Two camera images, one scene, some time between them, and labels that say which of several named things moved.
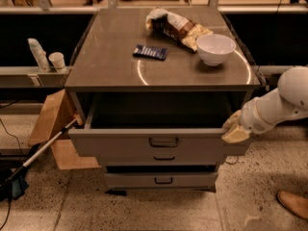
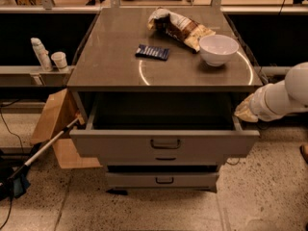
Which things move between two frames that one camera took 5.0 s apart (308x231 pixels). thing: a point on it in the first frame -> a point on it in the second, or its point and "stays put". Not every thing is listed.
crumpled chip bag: (179, 27) stays put
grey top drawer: (155, 124) stays put
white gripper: (249, 116) -> (257, 105)
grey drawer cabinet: (154, 88) stays put
